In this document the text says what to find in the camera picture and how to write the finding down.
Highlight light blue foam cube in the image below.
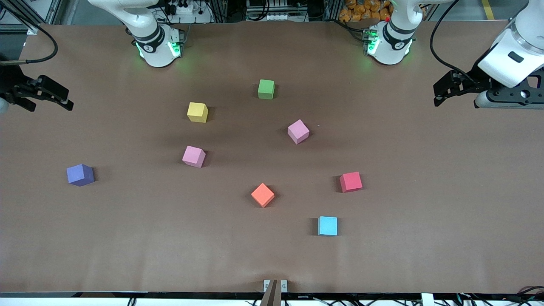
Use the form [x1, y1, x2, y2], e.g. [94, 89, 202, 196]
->
[317, 216, 338, 236]

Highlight black cable bundle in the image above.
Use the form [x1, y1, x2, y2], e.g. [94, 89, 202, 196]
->
[457, 286, 544, 306]

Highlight brown table cover sheet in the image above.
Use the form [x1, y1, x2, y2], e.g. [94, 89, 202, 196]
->
[0, 19, 544, 296]

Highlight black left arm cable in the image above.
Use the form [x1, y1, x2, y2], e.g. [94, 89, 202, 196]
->
[429, 0, 481, 83]

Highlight purple foam cube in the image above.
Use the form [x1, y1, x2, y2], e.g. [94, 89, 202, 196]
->
[66, 164, 95, 187]

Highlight orange foam cube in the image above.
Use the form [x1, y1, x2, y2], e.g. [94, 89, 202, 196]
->
[251, 183, 275, 208]

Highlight black arm base cables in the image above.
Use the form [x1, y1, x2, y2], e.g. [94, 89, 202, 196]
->
[339, 19, 368, 43]

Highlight aluminium frame profile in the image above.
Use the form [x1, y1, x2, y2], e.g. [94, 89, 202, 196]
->
[0, 0, 64, 35]

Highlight red foam cube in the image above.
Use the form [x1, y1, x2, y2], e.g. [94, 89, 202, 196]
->
[339, 172, 363, 193]

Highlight metal table edge bracket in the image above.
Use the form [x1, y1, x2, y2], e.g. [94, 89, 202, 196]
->
[263, 279, 288, 294]

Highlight bag of oranges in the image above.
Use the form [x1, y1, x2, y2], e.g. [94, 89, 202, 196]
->
[339, 0, 392, 23]

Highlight white power strip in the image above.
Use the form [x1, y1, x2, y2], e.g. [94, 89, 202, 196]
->
[167, 1, 197, 16]

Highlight green foam cube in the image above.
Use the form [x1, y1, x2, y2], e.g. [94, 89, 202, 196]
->
[258, 79, 275, 100]

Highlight pink foam cube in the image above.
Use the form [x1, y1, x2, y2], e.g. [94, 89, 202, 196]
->
[182, 146, 207, 168]
[287, 119, 310, 145]

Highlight yellow foam cube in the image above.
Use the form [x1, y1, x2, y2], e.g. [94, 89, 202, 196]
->
[187, 102, 209, 123]

